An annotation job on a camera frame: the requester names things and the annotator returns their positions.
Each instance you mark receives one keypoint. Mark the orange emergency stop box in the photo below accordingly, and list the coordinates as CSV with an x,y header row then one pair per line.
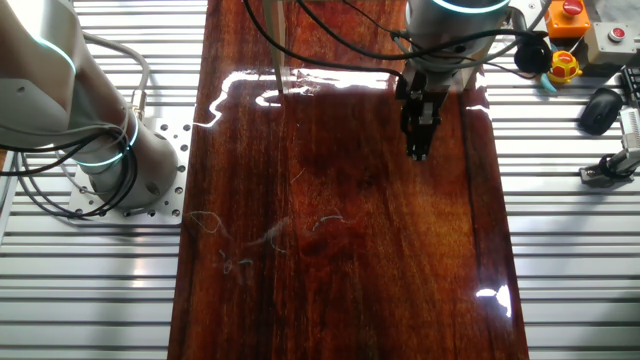
x,y
567,22

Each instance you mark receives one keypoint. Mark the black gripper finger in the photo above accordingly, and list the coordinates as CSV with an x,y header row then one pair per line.
x,y
422,142
406,117

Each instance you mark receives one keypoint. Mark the black keyboard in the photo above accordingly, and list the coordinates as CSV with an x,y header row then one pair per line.
x,y
632,85

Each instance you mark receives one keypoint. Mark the grey box with red button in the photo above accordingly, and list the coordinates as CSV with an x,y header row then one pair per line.
x,y
612,45

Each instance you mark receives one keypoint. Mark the dark red wooden board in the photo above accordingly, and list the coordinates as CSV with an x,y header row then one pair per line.
x,y
325,225

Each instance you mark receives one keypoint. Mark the beige shelf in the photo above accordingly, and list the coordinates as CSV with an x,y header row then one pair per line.
x,y
275,45

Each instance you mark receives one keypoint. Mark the yellow turtle toy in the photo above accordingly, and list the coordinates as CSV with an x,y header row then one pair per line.
x,y
565,67

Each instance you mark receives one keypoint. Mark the silver ribbed camera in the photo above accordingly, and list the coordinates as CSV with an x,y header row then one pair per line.
x,y
631,127

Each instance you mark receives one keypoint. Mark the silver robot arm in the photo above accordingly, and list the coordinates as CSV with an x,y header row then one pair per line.
x,y
50,75

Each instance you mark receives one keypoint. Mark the wrist camera on silver bracket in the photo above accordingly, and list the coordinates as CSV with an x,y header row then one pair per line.
x,y
532,55

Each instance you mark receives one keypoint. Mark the silver robot mounting plate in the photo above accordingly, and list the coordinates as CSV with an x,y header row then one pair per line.
x,y
172,200

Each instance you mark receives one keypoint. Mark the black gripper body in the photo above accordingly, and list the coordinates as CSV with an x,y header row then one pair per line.
x,y
425,85

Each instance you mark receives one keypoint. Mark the black computer mouse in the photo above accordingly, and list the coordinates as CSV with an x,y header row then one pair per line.
x,y
600,111

